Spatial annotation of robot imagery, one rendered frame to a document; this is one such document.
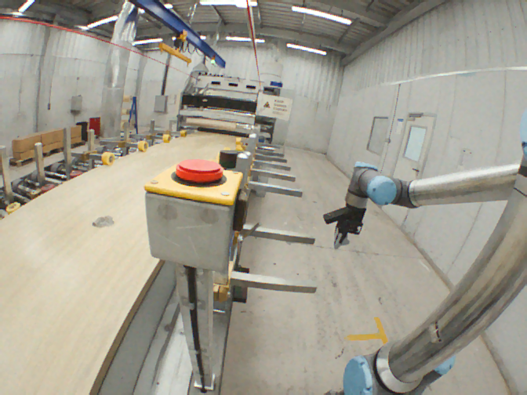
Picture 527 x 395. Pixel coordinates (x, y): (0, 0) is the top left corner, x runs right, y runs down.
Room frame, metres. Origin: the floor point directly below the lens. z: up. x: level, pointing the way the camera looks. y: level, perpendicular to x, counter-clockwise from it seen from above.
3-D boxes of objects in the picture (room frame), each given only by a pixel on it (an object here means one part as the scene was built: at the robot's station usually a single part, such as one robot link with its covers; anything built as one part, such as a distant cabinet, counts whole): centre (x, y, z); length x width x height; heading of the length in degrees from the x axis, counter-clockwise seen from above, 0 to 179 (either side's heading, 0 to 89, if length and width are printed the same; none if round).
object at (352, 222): (0.74, -0.36, 0.97); 0.09 x 0.08 x 0.12; 95
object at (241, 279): (0.47, 0.00, 0.82); 0.44 x 0.03 x 0.04; 94
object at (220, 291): (0.45, 0.07, 0.82); 0.14 x 0.06 x 0.05; 4
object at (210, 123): (3.24, 0.80, 1.05); 1.43 x 0.12 x 0.12; 94
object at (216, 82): (3.52, 0.82, 0.95); 1.65 x 0.70 x 1.90; 94
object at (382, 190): (0.63, -0.37, 1.14); 0.12 x 0.12 x 0.09; 3
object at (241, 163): (0.67, 0.09, 0.91); 0.04 x 0.04 x 0.48; 4
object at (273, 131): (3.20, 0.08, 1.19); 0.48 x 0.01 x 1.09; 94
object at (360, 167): (0.74, -0.36, 1.14); 0.10 x 0.09 x 0.12; 3
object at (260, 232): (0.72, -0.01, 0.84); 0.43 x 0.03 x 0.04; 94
